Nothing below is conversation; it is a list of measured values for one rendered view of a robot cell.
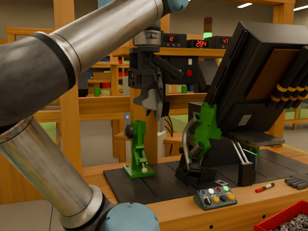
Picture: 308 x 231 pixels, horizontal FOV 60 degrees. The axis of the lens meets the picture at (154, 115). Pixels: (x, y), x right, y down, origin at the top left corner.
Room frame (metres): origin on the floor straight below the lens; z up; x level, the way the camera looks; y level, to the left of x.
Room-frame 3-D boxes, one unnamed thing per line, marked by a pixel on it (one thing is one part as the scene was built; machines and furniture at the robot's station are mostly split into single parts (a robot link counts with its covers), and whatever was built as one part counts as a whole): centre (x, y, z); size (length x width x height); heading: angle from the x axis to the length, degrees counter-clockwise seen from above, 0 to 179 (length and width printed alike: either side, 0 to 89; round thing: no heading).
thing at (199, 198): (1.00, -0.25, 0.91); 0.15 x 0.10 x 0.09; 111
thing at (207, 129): (1.26, -0.27, 1.17); 0.13 x 0.12 x 0.20; 111
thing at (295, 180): (1.20, -0.70, 0.91); 0.20 x 0.11 x 0.03; 118
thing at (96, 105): (1.69, -0.19, 1.23); 1.30 x 0.05 x 0.09; 111
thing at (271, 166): (1.35, -0.32, 0.89); 1.10 x 0.42 x 0.02; 111
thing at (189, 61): (1.50, -0.14, 1.42); 0.17 x 0.12 x 0.15; 111
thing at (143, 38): (0.79, 0.02, 1.51); 0.08 x 0.08 x 0.05
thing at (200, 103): (1.52, -0.37, 1.07); 0.30 x 0.18 x 0.34; 111
